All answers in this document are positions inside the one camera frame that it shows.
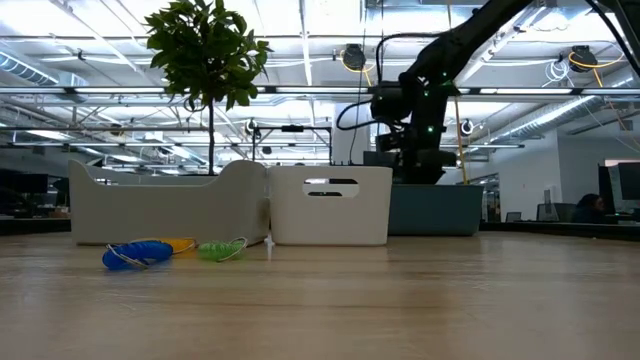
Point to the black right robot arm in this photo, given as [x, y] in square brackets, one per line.
[460, 45]

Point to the teal plastic bin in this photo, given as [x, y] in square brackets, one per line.
[435, 210]

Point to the white plastic bin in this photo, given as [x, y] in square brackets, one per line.
[330, 220]

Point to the person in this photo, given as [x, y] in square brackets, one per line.
[590, 210]

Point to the small white plastic tag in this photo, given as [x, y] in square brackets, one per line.
[269, 247]

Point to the dark computer monitor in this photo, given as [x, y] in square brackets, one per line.
[627, 182]

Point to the green potted plant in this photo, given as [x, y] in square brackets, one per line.
[207, 45]

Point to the grey plastic bin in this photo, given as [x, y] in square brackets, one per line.
[165, 215]

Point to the dark office desk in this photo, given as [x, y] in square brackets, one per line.
[25, 190]

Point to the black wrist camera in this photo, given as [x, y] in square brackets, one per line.
[392, 105]

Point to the black metal rig frame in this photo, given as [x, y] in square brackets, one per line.
[292, 128]

